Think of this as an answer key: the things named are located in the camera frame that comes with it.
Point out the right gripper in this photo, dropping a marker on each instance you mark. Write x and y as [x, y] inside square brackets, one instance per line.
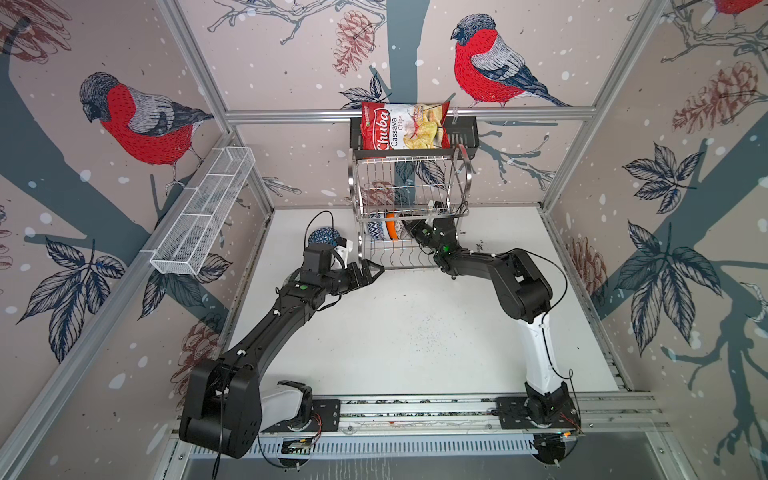
[416, 226]

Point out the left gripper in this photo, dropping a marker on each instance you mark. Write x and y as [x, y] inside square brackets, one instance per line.
[364, 278]

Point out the blue floral ceramic bowl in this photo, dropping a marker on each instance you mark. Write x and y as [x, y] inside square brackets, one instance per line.
[384, 223]

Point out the red patterned bowl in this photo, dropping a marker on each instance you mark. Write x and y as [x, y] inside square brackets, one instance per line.
[376, 229]

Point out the orange plastic bowl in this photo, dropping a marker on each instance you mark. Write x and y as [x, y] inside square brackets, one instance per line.
[391, 226]

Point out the stainless steel dish rack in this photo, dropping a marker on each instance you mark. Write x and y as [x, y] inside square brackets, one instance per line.
[412, 184]

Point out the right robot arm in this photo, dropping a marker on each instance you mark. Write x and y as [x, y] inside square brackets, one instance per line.
[525, 295]

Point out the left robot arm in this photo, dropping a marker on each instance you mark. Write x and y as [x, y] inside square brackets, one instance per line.
[225, 406]

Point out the dark blue patterned bowl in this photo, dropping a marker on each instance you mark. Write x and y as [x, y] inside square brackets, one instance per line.
[324, 235]

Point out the red cassava chips bag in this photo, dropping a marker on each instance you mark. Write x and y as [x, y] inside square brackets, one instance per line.
[395, 126]

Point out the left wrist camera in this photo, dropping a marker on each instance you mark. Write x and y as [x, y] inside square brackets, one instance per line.
[323, 257]

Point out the black wall basket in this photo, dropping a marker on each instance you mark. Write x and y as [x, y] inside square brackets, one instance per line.
[460, 130]

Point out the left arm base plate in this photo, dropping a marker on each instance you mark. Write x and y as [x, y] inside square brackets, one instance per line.
[325, 417]

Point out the white wire mesh shelf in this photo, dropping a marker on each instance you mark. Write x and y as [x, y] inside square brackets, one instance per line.
[194, 232]

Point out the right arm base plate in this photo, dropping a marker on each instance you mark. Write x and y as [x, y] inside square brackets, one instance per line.
[518, 412]

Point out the aluminium front rail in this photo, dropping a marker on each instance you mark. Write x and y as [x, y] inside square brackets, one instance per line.
[467, 414]

